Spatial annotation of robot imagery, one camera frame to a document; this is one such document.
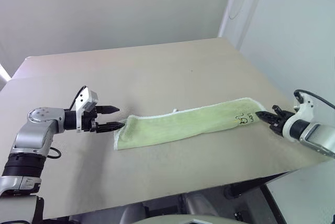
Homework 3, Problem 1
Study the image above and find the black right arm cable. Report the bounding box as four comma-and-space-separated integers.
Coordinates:
293, 89, 335, 110

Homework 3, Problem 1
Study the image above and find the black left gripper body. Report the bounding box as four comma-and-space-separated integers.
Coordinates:
82, 106, 102, 133

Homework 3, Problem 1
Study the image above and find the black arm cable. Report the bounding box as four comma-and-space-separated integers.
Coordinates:
46, 146, 62, 160
293, 89, 335, 110

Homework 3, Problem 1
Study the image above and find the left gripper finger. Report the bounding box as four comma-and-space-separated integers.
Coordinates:
95, 105, 121, 115
95, 121, 126, 133

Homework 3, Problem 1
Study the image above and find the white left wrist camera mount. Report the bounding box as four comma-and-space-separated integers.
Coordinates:
74, 87, 99, 133

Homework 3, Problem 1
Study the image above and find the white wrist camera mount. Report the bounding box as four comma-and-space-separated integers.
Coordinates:
74, 87, 99, 133
282, 94, 315, 141

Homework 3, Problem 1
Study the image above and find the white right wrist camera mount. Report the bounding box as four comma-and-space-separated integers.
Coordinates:
282, 94, 315, 141

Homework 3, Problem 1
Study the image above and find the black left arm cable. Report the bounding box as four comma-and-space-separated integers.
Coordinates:
46, 146, 62, 160

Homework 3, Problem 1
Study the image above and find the light green towel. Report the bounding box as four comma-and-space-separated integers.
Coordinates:
113, 97, 268, 152

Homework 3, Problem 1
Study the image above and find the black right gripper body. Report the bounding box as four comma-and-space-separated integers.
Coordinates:
269, 108, 296, 137

